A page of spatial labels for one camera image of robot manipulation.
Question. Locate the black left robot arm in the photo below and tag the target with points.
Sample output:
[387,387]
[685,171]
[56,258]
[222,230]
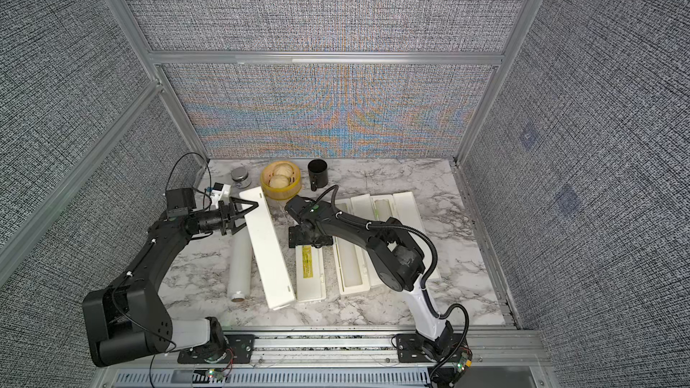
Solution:
[127,320]

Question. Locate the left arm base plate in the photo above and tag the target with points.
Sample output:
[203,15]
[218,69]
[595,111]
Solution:
[237,349]

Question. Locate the yellow bowl with eggs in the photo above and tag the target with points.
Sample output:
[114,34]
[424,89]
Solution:
[281,180]

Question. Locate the black cup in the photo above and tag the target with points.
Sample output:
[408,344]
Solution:
[318,174]

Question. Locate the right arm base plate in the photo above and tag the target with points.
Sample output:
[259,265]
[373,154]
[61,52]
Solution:
[410,349]

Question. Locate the small silver lidded jar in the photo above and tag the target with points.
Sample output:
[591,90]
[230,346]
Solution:
[241,177]

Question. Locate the aluminium front rail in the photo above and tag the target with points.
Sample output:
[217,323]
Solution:
[347,357]

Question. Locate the white wrap dispenser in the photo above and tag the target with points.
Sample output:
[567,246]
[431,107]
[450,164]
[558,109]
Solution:
[280,289]
[405,209]
[360,206]

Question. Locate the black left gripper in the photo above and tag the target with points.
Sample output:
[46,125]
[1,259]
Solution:
[227,215]

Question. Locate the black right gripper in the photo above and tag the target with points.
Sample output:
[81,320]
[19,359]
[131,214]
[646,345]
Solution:
[297,241]

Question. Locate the plastic wrap roll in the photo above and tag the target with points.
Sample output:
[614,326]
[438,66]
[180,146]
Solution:
[240,268]
[351,273]
[384,210]

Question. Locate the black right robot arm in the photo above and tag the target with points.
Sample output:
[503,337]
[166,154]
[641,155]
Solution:
[396,256]

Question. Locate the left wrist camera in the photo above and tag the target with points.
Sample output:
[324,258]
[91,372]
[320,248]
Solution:
[220,193]

